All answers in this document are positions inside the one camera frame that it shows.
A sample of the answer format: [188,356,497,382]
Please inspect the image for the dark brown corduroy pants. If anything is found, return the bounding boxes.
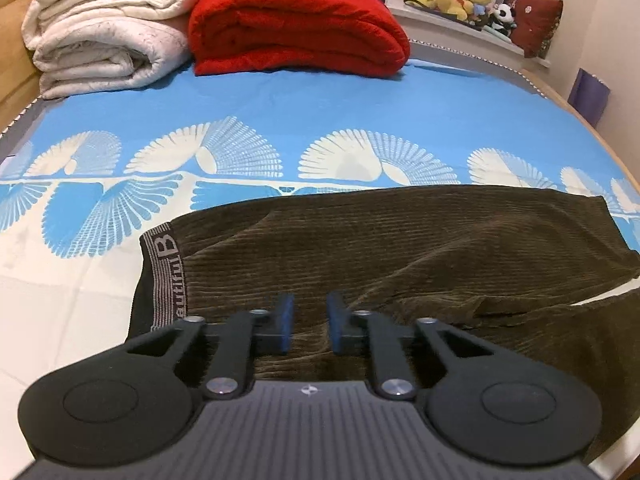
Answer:
[129,185,639,456]

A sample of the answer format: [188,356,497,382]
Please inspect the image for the blue white patterned bedsheet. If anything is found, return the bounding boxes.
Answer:
[1,60,639,479]

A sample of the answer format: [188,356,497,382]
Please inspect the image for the purple box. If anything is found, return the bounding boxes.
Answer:
[567,68,611,128]

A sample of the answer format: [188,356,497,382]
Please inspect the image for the cream folded quilt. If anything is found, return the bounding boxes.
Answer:
[22,0,198,100]

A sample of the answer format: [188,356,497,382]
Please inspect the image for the panda plush toy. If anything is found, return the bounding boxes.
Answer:
[488,3,518,37]

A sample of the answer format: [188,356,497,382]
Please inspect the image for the red folded blanket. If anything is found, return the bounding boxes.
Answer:
[189,0,410,78]

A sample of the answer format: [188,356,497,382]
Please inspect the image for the wooden headboard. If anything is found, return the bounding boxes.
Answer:
[0,0,40,129]

